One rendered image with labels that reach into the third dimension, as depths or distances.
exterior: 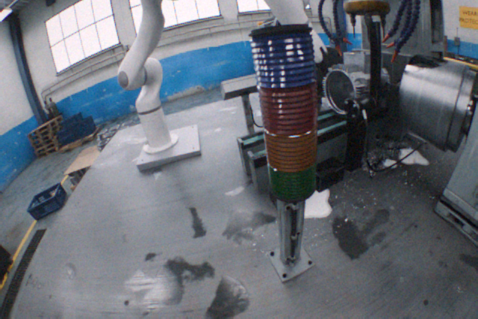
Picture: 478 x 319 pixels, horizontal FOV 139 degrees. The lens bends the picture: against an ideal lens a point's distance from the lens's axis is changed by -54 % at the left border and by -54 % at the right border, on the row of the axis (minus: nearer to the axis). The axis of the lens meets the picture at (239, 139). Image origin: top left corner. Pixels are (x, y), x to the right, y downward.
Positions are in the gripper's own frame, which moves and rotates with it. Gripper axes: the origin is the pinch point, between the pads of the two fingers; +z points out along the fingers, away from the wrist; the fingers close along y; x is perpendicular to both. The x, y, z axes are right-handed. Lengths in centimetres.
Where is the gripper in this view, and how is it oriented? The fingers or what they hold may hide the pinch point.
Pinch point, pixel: (323, 69)
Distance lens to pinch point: 71.1
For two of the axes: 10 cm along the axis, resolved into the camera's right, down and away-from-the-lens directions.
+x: 7.2, -6.9, -0.6
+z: 6.2, 6.0, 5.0
